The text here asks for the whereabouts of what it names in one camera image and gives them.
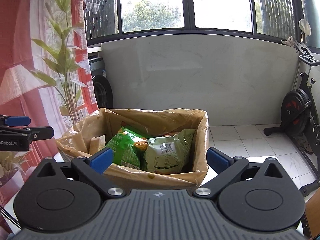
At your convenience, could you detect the green corn chip bag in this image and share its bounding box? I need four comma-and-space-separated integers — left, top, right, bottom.
106, 126, 148, 170

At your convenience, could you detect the pale green snack bag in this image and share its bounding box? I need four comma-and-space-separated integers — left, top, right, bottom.
144, 129, 195, 175

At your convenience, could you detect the red printed curtain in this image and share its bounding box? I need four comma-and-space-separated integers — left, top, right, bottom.
1, 0, 98, 206

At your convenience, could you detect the brown cardboard box with liner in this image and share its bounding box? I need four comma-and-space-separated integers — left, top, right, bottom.
56, 108, 209, 190

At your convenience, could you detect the washing machine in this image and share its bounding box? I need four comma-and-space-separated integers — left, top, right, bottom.
88, 52, 113, 108

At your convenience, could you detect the black exercise bike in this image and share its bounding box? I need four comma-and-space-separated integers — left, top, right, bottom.
263, 42, 320, 198

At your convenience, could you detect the wooden door panel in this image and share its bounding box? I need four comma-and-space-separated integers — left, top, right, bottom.
302, 191, 319, 239

